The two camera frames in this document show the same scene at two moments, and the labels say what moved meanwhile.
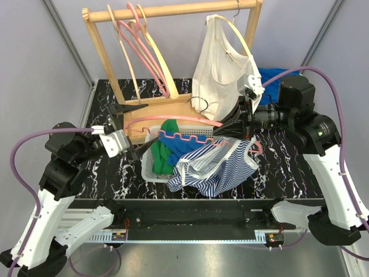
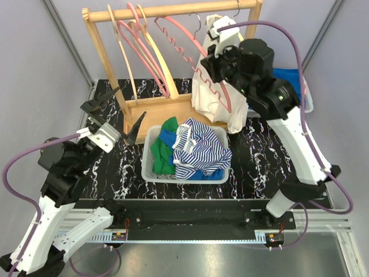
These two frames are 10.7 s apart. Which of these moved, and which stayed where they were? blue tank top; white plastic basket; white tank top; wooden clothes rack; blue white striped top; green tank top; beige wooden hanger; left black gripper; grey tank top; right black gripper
Moved: right black gripper; blue white striped top; left black gripper; blue tank top
Stayed: wooden clothes rack; beige wooden hanger; green tank top; grey tank top; white tank top; white plastic basket
